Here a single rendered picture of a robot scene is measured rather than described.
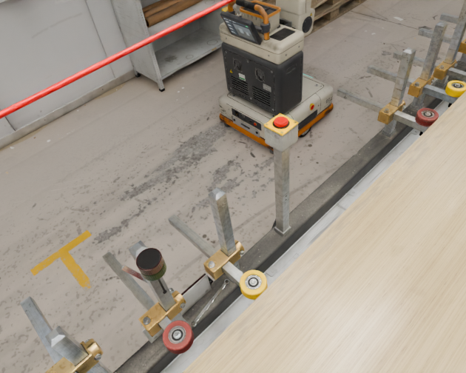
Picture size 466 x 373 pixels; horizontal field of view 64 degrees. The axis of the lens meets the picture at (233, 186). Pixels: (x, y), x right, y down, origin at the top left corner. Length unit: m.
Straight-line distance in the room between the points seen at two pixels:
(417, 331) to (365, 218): 0.36
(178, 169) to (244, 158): 0.49
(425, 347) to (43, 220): 2.41
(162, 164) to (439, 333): 2.20
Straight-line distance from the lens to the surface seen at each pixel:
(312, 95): 2.85
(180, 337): 1.08
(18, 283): 2.63
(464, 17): 2.10
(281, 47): 2.34
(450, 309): 1.17
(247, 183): 2.58
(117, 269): 1.29
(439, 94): 1.93
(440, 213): 1.34
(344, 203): 1.66
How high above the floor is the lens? 1.89
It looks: 47 degrees down
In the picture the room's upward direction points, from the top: 9 degrees counter-clockwise
